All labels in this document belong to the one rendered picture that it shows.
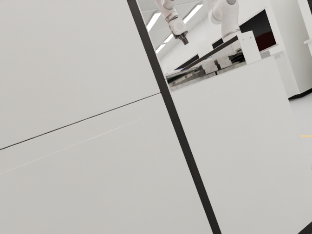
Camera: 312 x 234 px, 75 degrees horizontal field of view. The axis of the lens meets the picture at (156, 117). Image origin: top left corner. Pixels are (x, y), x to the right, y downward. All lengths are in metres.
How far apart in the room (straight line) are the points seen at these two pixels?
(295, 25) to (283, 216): 4.01
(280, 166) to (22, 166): 0.90
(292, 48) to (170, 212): 4.17
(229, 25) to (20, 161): 1.35
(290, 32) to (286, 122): 3.60
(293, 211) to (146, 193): 0.76
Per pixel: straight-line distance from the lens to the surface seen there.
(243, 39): 1.04
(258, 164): 0.91
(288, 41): 4.43
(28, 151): 0.43
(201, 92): 0.76
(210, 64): 1.12
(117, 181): 0.44
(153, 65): 0.47
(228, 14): 1.48
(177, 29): 1.39
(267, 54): 1.58
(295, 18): 4.77
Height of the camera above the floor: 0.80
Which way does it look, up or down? 3 degrees down
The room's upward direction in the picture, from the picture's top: 21 degrees counter-clockwise
